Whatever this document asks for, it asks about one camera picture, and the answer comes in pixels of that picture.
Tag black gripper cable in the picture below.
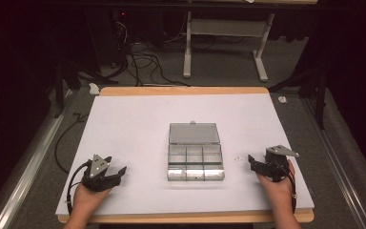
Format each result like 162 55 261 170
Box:
66 159 93 216
279 161 298 214

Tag black cable beside table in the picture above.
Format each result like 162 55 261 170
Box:
53 113 90 175

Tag black floor cables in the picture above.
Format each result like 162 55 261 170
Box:
109 20 192 88

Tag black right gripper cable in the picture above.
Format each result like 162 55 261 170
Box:
279 161 298 214

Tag metal floor rail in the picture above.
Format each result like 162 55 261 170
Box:
301 96 366 229
0 90 74 229

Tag white table mat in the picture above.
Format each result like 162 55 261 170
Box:
55 93 315 218

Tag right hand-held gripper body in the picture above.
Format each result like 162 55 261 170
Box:
259 144 300 183

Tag person's right hand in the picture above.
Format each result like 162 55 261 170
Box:
255 159 296 204

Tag wooden table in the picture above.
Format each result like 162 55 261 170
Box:
57 86 315 224

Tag white scrap on floor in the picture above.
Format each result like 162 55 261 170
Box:
88 82 101 95

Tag clear plastic compartment box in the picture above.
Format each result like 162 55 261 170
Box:
167 120 226 182

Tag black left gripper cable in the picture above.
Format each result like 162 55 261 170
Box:
66 159 93 216

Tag black metal stand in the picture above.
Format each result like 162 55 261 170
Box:
52 60 84 119
268 68 328 131

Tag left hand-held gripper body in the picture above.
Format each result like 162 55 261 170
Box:
81 154 122 193

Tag person's left hand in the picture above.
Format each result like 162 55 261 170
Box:
72 182 112 214

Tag white desk frame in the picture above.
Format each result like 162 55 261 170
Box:
182 10 275 83

